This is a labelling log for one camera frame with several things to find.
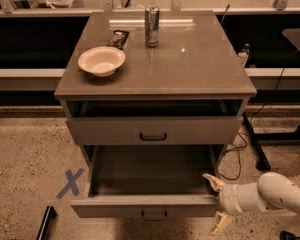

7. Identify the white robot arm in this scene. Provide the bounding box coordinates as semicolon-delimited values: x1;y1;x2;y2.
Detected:
203;172;300;235

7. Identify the grey drawer cabinet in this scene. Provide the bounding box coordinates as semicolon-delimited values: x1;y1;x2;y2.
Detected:
55;12;256;163

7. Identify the white bowl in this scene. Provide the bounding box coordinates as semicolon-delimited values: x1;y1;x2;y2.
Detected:
78;46;125;77

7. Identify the black stand leg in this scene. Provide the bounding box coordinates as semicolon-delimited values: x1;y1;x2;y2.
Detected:
243;114;271;171

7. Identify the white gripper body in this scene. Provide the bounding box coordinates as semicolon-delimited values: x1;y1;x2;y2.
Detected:
219;183;258;215

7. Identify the black bar on floor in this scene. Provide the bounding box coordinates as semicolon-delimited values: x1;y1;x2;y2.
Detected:
36;206;57;240

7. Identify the grey drawer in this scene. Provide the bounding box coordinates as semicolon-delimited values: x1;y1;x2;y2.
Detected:
71;145;220;221
63;99;243;145

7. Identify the blue tape cross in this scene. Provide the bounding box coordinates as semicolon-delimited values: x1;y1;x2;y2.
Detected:
56;168;84;199

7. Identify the black object bottom right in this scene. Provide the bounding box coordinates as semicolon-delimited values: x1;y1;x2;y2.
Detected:
279;231;300;240

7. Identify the black snack packet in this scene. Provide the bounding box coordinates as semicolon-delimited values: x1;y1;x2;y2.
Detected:
107;30;130;50

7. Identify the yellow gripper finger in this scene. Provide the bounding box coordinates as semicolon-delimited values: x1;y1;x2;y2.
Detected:
212;211;234;235
203;173;226;192

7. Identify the black floor cable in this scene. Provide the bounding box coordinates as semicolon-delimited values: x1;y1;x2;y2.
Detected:
218;47;300;182

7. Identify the silver blue drink can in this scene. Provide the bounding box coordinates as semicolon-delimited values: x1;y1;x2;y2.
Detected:
144;7;160;47

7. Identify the small spray bottle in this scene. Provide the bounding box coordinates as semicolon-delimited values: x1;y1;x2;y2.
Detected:
238;43;251;67

